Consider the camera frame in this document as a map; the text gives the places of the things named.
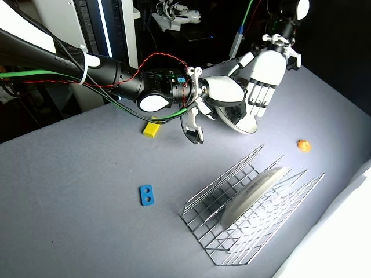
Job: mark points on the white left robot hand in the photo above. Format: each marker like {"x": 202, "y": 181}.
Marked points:
{"x": 268, "y": 66}

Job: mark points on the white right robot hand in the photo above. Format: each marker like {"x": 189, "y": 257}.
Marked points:
{"x": 226, "y": 89}

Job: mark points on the white plate black rim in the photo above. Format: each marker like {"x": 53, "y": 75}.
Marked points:
{"x": 247, "y": 126}

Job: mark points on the white plate with dark smudge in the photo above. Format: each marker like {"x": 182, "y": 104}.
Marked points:
{"x": 255, "y": 197}

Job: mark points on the black box with blue light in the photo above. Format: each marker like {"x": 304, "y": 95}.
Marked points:
{"x": 197, "y": 35}

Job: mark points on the yellow rectangular block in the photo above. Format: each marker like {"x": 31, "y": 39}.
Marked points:
{"x": 150, "y": 130}

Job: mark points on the orange swirl cookie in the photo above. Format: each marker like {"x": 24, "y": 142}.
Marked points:
{"x": 304, "y": 146}

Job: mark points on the white robot part on bench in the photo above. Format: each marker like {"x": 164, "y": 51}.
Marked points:
{"x": 174, "y": 14}

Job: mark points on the robot column with blue light strip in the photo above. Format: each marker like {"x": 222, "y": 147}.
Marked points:
{"x": 127, "y": 29}

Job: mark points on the blue block with two holes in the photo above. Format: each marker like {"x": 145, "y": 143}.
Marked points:
{"x": 142, "y": 194}

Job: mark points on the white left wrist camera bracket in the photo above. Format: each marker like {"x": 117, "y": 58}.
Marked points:
{"x": 294, "y": 56}

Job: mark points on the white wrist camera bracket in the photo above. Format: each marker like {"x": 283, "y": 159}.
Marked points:
{"x": 192, "y": 121}
{"x": 294, "y": 56}

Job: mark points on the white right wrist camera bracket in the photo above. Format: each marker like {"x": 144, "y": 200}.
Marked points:
{"x": 192, "y": 121}

